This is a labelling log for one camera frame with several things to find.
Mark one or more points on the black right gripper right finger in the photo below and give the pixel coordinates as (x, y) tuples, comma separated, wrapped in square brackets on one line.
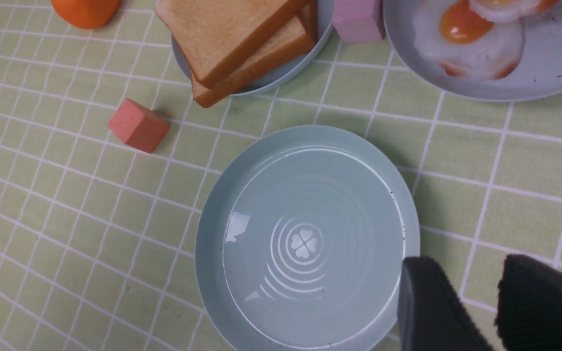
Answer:
[(529, 313)]

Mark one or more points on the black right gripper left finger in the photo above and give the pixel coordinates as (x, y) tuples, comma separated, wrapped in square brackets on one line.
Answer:
[(431, 317)]

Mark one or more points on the fried egg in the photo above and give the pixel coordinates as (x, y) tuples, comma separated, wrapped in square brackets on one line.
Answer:
[(451, 35), (509, 10)]

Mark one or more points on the light blue front plate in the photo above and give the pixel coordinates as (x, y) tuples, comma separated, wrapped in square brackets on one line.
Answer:
[(301, 240)]

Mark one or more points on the grey plate with eggs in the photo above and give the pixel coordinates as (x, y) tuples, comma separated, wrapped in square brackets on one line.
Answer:
[(538, 75)]

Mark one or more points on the pink cube block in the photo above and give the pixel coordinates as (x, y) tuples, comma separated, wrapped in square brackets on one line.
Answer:
[(358, 21)]

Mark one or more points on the blue plate with bread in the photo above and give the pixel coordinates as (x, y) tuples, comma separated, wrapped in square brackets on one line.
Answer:
[(286, 71)]

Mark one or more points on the salmon red cube block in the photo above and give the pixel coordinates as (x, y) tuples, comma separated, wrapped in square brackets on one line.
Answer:
[(138, 127)]

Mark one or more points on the green checkered tablecloth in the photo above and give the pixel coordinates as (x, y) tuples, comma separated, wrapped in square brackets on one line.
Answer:
[(97, 238)]

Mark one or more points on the orange mandarin fruit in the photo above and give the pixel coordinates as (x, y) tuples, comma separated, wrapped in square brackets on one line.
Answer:
[(86, 14)]

